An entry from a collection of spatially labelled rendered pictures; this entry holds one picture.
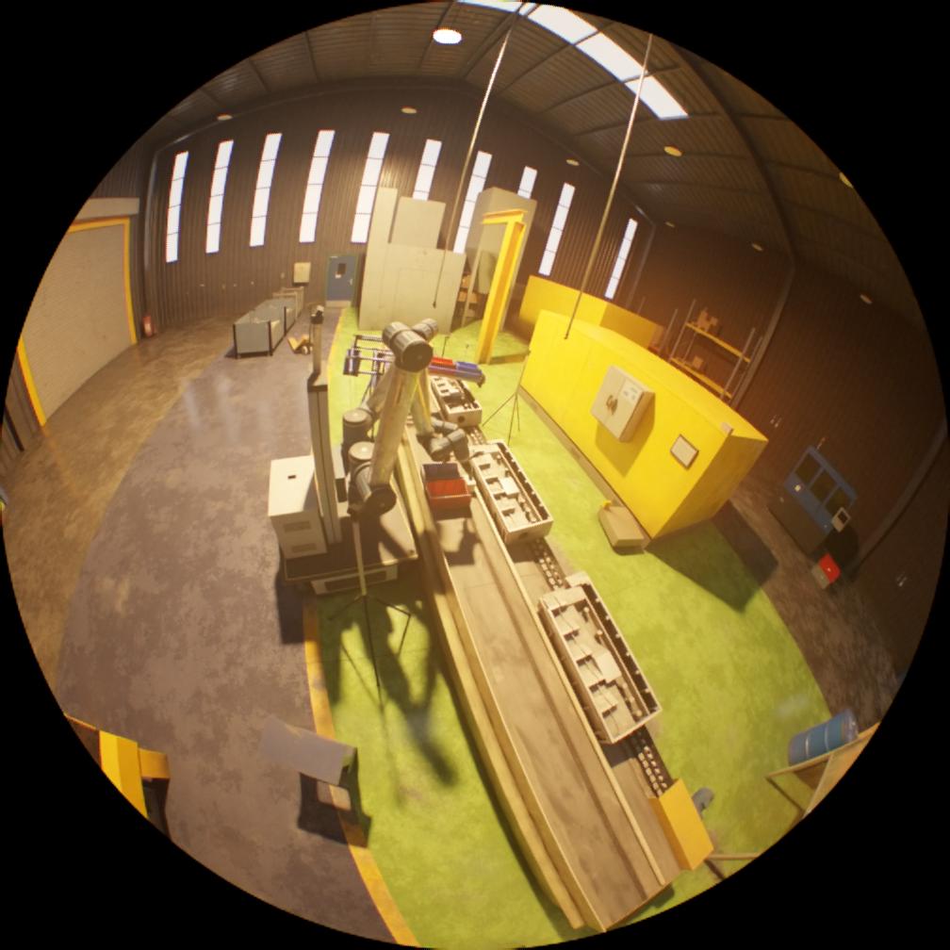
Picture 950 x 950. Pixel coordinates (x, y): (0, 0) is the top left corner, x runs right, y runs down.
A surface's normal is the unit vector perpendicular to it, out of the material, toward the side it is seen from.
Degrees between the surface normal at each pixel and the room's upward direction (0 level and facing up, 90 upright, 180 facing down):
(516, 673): 0
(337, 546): 0
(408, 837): 0
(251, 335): 90
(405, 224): 90
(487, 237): 90
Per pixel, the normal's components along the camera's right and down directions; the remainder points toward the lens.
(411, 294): 0.32, 0.65
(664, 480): -0.92, 0.05
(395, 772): 0.22, -0.75
